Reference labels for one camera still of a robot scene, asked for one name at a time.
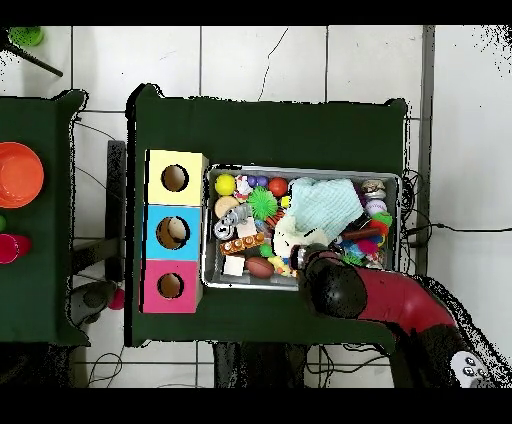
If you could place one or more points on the cream waffle cloth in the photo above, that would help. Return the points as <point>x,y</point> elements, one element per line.
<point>288,240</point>

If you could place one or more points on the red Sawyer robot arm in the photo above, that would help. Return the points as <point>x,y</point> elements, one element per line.
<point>400,300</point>

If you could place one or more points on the shallow mesh bin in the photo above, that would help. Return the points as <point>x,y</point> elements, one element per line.
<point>248,283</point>

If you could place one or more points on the wooden box with three holes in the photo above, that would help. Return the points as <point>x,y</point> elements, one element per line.
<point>192,240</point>

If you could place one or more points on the brown toy football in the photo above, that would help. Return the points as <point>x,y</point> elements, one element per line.
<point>260,267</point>

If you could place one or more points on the mint waffle cloth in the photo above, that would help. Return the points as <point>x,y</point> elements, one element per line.
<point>324,206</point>

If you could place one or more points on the green spiky creature with eyes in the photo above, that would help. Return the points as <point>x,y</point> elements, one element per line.
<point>262,203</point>

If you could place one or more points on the red-orange ball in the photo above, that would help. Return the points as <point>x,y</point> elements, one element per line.
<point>278,186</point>

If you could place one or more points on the white toy baseball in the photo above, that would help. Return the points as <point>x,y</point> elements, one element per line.
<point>376,207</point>

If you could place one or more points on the tan round disc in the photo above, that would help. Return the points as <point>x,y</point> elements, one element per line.
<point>224,204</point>

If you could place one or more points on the yellow ball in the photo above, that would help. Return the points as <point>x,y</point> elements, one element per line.
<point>225,185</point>

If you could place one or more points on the dark green side table cloth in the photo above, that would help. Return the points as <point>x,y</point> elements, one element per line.
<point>36,280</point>

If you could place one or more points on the pink plastic cup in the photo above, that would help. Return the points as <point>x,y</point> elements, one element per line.
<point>12,248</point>

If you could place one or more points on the orange plastic bowl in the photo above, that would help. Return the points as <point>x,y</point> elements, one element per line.
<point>18,176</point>

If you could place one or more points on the green plastic cup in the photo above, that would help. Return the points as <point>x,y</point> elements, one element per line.
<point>26,35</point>

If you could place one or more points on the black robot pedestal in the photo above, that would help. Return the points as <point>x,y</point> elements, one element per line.
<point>260,368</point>

